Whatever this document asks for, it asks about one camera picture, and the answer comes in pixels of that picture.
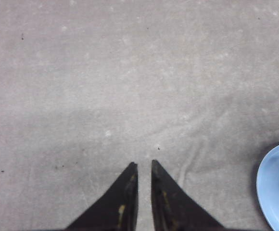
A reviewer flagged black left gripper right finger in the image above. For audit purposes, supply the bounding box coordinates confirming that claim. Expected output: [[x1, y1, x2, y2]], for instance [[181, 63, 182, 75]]
[[151, 160, 224, 231]]

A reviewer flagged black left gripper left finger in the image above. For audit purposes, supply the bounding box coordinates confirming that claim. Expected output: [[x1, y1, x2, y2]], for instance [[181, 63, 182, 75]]
[[66, 162, 138, 231]]

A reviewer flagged blue plastic plate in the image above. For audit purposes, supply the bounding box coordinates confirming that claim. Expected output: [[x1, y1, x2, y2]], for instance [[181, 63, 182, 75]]
[[256, 145, 279, 231]]

